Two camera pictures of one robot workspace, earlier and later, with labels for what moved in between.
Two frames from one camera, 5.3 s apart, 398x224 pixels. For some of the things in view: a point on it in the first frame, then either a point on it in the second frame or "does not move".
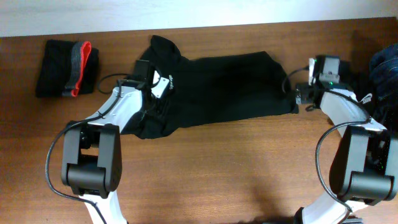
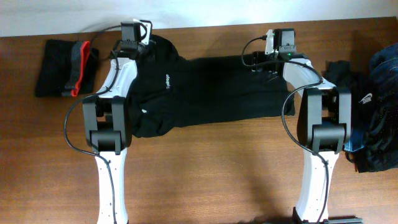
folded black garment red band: [68, 69] does not move
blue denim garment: [384, 67] does not move
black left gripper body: [158, 106] -> [148, 49]
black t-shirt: [211, 86] does not move
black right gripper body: [303, 91] -> [262, 58]
